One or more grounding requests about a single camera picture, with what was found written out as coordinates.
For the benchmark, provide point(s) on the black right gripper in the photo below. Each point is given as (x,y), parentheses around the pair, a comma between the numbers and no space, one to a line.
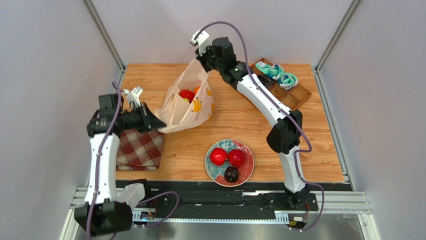
(204,59)

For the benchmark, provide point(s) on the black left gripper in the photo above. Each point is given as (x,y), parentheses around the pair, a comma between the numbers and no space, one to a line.
(149,121)

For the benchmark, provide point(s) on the translucent white plastic bag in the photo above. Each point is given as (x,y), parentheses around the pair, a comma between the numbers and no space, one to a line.
(179,114)

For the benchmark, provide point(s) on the red fake pomegranate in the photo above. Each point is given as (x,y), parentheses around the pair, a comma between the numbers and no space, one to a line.
(218,156)

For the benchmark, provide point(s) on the red fake apple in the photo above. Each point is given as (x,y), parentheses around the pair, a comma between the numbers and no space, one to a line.
(236,158)

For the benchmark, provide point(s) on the dark purple fake fruit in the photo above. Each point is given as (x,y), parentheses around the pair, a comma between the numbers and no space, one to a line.
(231,174)

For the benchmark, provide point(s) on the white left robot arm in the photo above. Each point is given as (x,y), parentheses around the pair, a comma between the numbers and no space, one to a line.
(104,211)

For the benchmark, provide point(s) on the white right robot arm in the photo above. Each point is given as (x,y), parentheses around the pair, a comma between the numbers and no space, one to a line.
(284,137)

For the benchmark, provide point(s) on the orange fake fruit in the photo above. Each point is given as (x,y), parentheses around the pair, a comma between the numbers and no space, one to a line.
(196,90)

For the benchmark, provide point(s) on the red plaid folded cloth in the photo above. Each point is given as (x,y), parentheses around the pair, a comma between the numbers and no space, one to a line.
(140,151)

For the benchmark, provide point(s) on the teal white rolled sock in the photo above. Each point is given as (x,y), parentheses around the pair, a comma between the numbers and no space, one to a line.
(274,71)

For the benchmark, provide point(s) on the black rolled sock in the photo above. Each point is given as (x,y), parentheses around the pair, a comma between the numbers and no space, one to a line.
(268,82)

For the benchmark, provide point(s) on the teal blue rolled sock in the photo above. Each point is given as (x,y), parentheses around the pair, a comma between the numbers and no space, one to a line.
(287,81)

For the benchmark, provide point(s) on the teal and red ceramic plate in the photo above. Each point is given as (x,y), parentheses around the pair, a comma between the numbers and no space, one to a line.
(229,163)

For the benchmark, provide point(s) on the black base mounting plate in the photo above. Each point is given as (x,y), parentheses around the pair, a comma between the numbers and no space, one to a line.
(206,200)

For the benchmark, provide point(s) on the wooden compartment tray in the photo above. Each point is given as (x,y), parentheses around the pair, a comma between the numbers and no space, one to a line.
(302,96)

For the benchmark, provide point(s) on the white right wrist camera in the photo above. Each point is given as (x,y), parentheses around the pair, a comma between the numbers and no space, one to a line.
(202,40)

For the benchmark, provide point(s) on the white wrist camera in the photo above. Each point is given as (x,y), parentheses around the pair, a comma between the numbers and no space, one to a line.
(202,40)
(133,96)

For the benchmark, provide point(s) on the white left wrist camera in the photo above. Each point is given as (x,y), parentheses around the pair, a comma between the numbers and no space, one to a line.
(133,96)

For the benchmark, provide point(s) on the aluminium frame rail left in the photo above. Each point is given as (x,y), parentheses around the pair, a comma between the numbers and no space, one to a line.
(97,20)

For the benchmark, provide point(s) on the aluminium frame rail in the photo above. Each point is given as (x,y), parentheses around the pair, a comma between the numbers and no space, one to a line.
(97,20)
(347,18)

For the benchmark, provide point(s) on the aluminium frame rail right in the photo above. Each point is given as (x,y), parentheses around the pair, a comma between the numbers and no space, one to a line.
(347,18)

